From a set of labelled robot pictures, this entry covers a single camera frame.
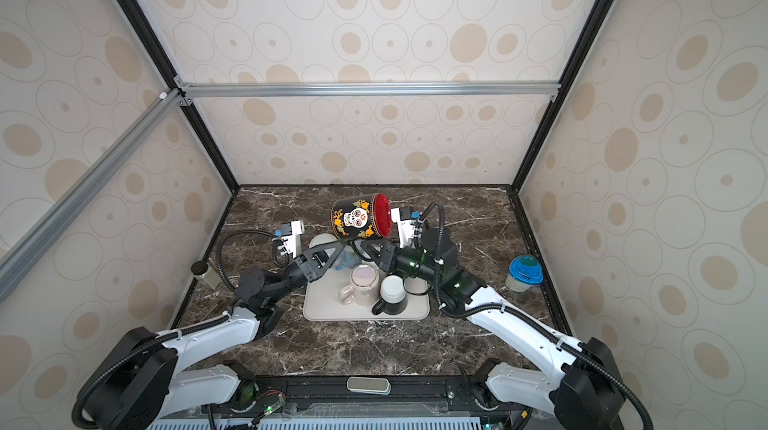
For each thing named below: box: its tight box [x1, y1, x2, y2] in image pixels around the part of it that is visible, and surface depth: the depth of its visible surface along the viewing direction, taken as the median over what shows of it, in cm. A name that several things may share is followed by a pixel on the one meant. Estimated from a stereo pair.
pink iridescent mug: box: [338, 263, 380, 307], surface depth 85 cm
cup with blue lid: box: [505, 255, 544, 293], surface depth 88 cm
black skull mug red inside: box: [330, 193, 392, 240], surface depth 66 cm
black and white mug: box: [372, 274, 407, 315], surface depth 85 cm
